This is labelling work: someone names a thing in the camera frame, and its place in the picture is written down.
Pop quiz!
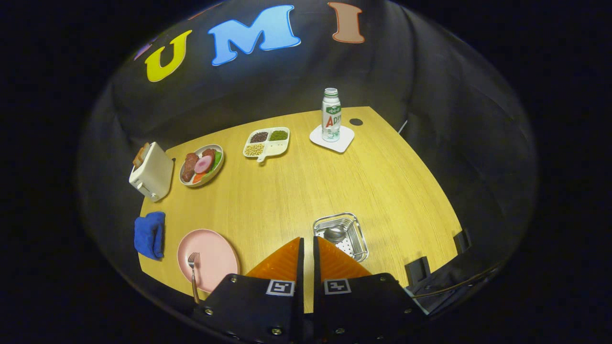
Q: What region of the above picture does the pink plate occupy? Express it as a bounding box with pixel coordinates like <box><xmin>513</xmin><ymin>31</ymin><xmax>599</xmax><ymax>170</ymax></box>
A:
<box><xmin>177</xmin><ymin>229</ymin><xmax>241</xmax><ymax>293</ymax></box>

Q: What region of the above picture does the white square coaster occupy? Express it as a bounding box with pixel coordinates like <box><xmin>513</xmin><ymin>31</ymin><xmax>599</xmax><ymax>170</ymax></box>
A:
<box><xmin>309</xmin><ymin>124</ymin><xmax>355</xmax><ymax>153</ymax></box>

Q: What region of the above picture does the black table clamp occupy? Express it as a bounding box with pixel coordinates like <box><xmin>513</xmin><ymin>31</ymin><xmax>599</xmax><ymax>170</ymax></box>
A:
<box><xmin>404</xmin><ymin>257</ymin><xmax>432</xmax><ymax>287</ymax></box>
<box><xmin>453</xmin><ymin>229</ymin><xmax>471</xmax><ymax>254</ymax></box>

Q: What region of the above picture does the brown sausage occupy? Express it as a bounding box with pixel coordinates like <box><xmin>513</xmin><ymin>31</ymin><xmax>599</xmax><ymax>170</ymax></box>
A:
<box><xmin>182</xmin><ymin>153</ymin><xmax>199</xmax><ymax>182</ymax></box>

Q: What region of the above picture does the metal spoon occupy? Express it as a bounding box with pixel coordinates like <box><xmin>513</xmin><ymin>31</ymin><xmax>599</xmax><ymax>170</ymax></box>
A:
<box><xmin>323</xmin><ymin>227</ymin><xmax>348</xmax><ymax>244</ymax></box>

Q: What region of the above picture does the toasted bread slice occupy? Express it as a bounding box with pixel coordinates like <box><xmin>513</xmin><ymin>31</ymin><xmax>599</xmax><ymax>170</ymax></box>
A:
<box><xmin>133</xmin><ymin>142</ymin><xmax>151</xmax><ymax>169</ymax></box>

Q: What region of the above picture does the white bottle with green cap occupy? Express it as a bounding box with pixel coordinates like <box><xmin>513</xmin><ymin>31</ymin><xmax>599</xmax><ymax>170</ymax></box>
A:
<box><xmin>321</xmin><ymin>88</ymin><xmax>342</xmax><ymax>142</ymax></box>

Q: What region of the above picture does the blue cloth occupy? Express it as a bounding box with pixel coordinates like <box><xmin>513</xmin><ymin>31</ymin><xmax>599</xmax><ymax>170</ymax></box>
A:
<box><xmin>133</xmin><ymin>212</ymin><xmax>166</xmax><ymax>261</ymax></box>

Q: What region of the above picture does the white toaster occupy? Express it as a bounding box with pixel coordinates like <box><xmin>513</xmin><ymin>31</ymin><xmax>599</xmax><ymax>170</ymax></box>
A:
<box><xmin>129</xmin><ymin>142</ymin><xmax>175</xmax><ymax>203</ymax></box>

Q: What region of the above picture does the white divided dish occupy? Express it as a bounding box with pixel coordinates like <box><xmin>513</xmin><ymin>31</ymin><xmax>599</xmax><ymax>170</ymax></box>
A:
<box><xmin>243</xmin><ymin>127</ymin><xmax>291</xmax><ymax>163</ymax></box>

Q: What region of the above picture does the metal drain basket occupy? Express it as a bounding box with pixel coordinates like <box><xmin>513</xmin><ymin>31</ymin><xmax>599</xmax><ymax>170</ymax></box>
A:
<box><xmin>313</xmin><ymin>212</ymin><xmax>369</xmax><ymax>263</ymax></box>

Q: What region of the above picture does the white plate of food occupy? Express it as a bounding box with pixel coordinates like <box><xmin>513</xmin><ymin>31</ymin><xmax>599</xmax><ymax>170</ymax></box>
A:
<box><xmin>179</xmin><ymin>144</ymin><xmax>225</xmax><ymax>188</ymax></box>

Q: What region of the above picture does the metal fork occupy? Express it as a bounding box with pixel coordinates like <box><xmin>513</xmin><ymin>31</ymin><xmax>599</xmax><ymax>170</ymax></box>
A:
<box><xmin>187</xmin><ymin>252</ymin><xmax>201</xmax><ymax>304</ymax></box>

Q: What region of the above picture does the long black cable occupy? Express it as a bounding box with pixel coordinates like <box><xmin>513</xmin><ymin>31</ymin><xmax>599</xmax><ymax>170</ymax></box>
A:
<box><xmin>411</xmin><ymin>272</ymin><xmax>503</xmax><ymax>300</ymax></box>

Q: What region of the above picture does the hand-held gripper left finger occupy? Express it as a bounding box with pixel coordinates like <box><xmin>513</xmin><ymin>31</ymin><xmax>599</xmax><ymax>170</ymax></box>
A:
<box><xmin>191</xmin><ymin>236</ymin><xmax>306</xmax><ymax>344</ymax></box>

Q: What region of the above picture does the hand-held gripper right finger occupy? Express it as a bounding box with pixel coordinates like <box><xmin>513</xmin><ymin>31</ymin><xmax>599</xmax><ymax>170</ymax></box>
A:
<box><xmin>313</xmin><ymin>236</ymin><xmax>429</xmax><ymax>344</ymax></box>

